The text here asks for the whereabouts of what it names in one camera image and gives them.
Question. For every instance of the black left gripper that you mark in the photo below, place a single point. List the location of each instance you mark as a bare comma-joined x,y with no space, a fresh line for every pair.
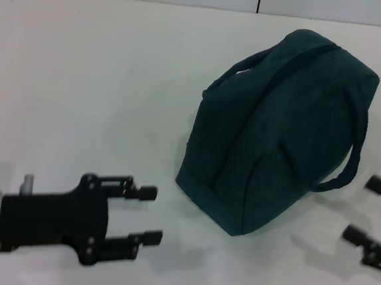
53,220

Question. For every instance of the teal insulated lunch bag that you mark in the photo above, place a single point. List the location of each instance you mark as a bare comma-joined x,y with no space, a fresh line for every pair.
271,139

